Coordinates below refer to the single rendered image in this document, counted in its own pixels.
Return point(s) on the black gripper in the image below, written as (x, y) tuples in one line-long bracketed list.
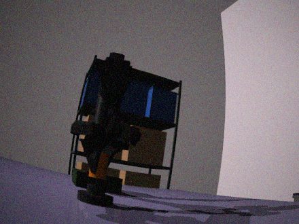
[(96, 138)]

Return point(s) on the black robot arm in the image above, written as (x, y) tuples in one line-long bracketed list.
[(116, 75)]

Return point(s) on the orange knob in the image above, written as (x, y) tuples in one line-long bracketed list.
[(102, 167)]

